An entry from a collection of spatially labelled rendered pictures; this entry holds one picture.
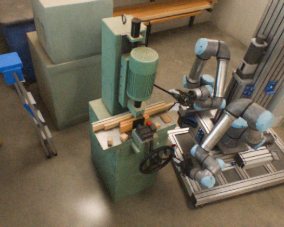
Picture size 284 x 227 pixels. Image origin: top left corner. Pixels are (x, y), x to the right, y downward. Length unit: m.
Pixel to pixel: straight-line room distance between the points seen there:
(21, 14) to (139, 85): 1.90
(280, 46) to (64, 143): 2.22
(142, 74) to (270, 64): 0.85
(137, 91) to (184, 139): 1.29
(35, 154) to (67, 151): 0.32
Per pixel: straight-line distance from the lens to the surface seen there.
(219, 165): 1.66
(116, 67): 1.81
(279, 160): 3.12
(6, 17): 3.20
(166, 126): 1.96
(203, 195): 2.51
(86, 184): 2.68
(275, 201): 3.08
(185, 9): 4.49
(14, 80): 2.15
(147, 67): 1.56
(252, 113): 1.57
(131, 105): 1.89
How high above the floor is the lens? 2.34
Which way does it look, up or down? 45 degrees down
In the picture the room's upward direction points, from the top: 9 degrees clockwise
